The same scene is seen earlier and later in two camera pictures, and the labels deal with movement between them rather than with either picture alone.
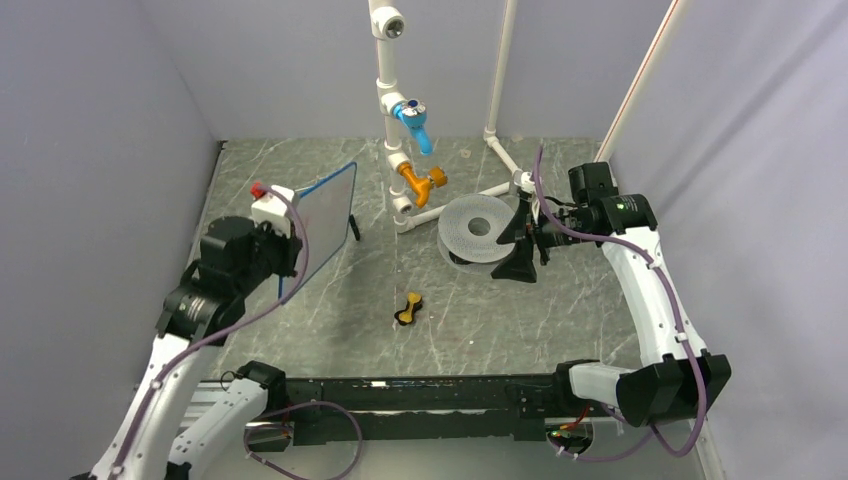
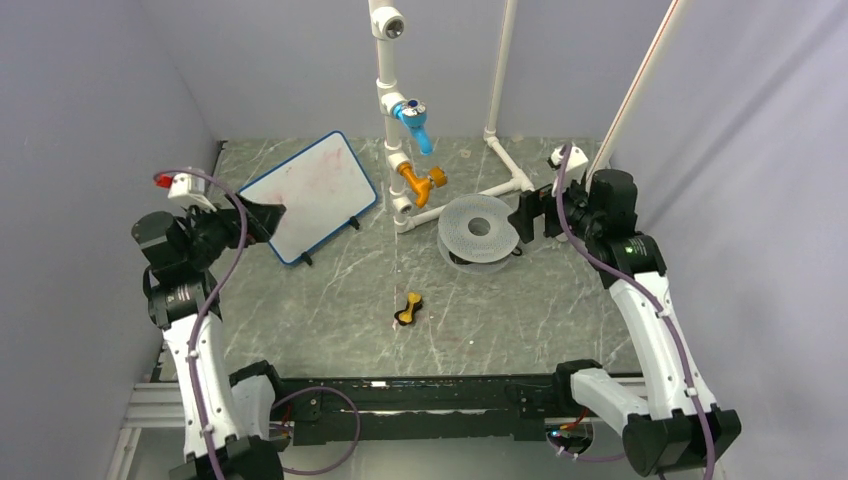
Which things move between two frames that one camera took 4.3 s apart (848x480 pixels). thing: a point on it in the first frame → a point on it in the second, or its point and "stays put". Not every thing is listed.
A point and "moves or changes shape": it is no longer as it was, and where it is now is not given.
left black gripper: x=289 y=248 → x=265 y=216
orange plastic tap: x=421 y=186 stays put
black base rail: x=400 y=410 stays put
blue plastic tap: x=412 y=113 stays put
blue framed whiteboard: x=327 y=212 moves or changes shape
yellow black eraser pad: x=406 y=316 stays put
